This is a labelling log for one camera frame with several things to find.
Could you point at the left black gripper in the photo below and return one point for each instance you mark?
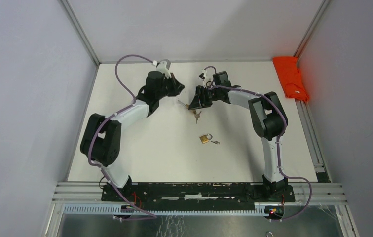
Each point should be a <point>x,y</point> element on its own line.
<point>177,87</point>

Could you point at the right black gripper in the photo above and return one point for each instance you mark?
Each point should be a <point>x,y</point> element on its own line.
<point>200,100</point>

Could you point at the large brass padlock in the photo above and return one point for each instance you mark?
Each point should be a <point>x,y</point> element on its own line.
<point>187,107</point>

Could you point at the silver keys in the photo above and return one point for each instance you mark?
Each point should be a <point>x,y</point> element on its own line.
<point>196,115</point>

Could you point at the small brass padlock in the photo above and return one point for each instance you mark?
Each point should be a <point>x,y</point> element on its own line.
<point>206,138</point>

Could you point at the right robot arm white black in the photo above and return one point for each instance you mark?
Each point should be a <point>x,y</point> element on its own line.
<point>268,120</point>

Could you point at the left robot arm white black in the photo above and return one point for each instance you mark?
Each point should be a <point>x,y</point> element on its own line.
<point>101,140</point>

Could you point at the orange folded cloth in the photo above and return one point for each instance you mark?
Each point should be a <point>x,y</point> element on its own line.
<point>290,77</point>

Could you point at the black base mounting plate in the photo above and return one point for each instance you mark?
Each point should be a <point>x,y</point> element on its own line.
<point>197,196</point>

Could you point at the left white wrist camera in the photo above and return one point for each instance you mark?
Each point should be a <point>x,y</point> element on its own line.
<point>163,66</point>

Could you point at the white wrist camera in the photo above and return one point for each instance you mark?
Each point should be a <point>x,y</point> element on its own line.
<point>206,79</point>
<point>163,66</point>

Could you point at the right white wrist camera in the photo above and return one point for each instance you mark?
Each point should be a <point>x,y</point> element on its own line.
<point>206,79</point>

